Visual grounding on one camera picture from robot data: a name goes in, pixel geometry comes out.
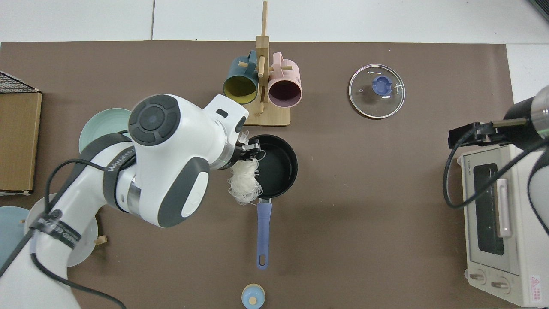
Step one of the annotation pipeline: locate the white vermicelli bundle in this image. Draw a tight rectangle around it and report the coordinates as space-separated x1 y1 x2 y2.
226 131 264 206

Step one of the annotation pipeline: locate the glass lid blue knob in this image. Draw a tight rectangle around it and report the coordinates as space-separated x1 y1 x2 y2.
348 64 406 119

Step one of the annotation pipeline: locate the pale green plate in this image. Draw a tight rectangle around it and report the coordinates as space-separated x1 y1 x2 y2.
78 108 133 155

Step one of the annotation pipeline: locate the wooden plate rack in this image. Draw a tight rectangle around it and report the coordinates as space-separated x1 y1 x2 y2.
20 219 108 246

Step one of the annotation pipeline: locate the grey white plate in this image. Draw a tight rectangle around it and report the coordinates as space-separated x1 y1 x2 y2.
24 193 99 268

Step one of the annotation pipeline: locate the light blue plate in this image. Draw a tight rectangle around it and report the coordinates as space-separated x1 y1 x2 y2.
0 206 31 270

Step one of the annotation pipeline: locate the wooden cup stand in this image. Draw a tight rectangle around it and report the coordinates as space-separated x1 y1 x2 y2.
237 1 292 127

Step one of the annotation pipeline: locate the dark teal mug yellow inside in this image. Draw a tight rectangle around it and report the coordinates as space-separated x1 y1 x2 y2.
222 50 259 106

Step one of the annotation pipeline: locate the pink mug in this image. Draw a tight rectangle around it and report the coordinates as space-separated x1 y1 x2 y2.
267 52 303 108

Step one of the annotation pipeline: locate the pale toaster oven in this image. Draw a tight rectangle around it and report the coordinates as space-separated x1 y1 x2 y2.
457 144 549 307

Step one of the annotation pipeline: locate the dark object at corner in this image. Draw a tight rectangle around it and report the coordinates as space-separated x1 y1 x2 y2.
528 0 549 23

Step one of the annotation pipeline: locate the brown table cloth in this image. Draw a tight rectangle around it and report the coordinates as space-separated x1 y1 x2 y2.
0 41 519 309

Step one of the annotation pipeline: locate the small blue round thing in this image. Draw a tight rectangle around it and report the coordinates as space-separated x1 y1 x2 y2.
241 284 266 309

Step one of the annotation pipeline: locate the black pot blue handle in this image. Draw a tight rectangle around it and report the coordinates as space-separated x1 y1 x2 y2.
247 134 299 271

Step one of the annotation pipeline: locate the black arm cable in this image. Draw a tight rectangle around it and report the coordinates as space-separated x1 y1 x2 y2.
0 159 129 309
443 124 549 209

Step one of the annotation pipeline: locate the wire basket wooden floor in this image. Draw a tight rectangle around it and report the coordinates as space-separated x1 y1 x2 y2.
0 71 43 197

